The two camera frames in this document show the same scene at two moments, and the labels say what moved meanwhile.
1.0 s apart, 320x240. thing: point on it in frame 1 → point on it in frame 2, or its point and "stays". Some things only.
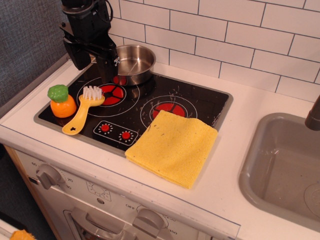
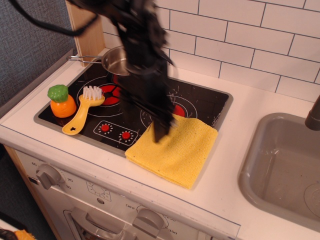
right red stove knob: [126, 135] stays
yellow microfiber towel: [177, 148] stays
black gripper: [92, 29] → [147, 83]
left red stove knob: [105, 128] stays
